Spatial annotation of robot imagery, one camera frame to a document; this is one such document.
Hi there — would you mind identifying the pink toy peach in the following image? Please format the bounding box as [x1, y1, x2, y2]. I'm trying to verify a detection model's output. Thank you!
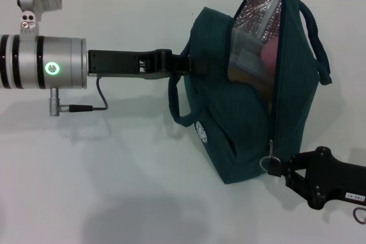
[261, 39, 280, 71]

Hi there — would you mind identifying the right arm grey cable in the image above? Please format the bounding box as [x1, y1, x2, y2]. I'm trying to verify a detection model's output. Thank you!
[351, 206, 366, 226]

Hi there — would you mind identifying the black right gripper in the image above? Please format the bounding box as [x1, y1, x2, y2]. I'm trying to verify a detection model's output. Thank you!
[267, 146, 366, 210]

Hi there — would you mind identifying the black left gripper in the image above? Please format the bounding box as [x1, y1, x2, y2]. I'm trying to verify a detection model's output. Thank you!
[87, 49, 210, 81]

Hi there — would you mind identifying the clear plastic food container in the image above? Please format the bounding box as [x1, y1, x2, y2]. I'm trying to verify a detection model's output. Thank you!
[230, 0, 280, 82]

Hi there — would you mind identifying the dark teal insulated lunch bag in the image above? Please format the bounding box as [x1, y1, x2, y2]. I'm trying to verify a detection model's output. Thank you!
[168, 0, 333, 185]

